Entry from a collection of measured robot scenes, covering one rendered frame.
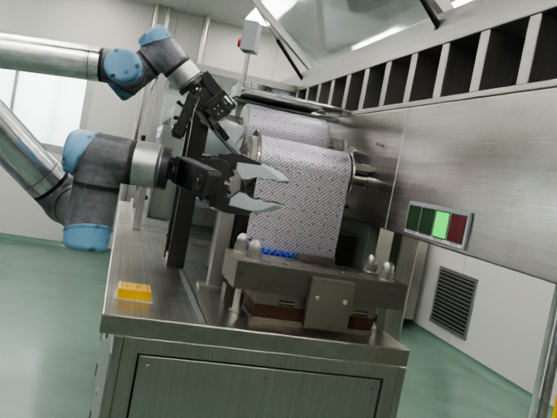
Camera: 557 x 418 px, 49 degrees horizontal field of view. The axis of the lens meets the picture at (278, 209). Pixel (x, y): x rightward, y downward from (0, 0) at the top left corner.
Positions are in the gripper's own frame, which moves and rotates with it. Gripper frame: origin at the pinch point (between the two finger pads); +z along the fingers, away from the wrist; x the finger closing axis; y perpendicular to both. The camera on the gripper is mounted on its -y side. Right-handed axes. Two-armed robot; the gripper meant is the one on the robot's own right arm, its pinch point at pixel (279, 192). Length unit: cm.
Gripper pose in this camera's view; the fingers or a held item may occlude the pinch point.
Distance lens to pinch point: 101.3
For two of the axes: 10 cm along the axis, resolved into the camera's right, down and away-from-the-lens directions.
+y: -1.0, -1.5, 9.8
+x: -2.0, 9.7, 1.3
